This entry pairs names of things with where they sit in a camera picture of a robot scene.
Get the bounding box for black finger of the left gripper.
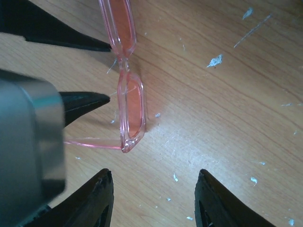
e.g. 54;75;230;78
59;91;110;127
0;0;111;52

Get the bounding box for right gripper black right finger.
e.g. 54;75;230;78
195;169;273;227

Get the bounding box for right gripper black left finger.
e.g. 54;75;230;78
26;168;114;227

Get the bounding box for pink transparent sunglasses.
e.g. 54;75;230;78
65;0;146;153

